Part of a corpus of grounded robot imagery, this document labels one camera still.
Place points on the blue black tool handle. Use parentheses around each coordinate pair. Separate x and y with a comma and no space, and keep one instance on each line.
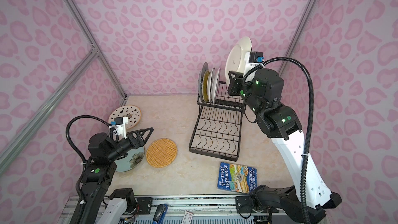
(160,214)

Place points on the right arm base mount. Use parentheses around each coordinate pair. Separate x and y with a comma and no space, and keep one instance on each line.
(246,204)

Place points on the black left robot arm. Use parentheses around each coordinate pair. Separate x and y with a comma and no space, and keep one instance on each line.
(101,167)

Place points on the large grey-green plate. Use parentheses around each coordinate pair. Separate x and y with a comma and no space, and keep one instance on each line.
(200,81)

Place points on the black wire dish rack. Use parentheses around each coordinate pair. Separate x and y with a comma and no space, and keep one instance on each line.
(217,132)

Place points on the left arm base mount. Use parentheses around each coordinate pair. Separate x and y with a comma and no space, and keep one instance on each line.
(139,206)

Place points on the star pattern cat plate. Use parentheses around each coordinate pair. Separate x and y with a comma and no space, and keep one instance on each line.
(131,111)

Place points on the orange woven plate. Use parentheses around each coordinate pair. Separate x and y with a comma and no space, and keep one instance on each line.
(161,153)

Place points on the white plate orange sun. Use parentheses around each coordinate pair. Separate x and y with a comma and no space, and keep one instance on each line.
(215,85)

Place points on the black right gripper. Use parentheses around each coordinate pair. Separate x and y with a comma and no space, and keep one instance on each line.
(238,80)

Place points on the white plate black rings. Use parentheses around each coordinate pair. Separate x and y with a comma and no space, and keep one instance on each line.
(211,84)

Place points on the light blue flower plate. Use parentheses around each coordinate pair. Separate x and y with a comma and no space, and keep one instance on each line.
(131,160)

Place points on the blue treehouse book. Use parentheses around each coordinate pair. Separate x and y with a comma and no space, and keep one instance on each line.
(237,178)

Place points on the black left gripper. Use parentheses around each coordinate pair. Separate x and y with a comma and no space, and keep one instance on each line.
(140,142)

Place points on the aluminium frame rail front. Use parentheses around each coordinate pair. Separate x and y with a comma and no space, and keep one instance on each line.
(190,209)

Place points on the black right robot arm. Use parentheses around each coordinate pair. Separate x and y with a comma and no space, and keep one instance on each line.
(308,199)

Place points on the yellow-green woven plate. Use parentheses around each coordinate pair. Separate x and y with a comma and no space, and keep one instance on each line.
(205,87)

